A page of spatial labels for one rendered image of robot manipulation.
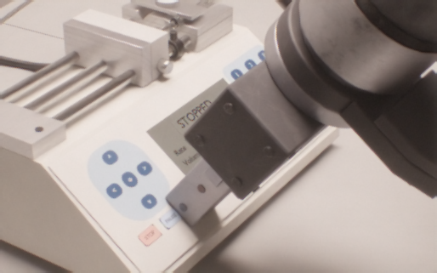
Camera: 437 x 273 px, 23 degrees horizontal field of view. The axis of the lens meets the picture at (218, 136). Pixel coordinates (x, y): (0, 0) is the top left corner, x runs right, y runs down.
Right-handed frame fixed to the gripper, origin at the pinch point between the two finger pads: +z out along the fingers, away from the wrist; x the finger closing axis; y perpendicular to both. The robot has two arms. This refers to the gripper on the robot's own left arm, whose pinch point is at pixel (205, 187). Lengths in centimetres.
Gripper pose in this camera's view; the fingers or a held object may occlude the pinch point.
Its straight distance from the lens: 68.9
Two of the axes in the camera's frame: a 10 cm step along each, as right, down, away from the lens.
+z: -4.9, 5.2, 7.0
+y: -6.7, -7.4, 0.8
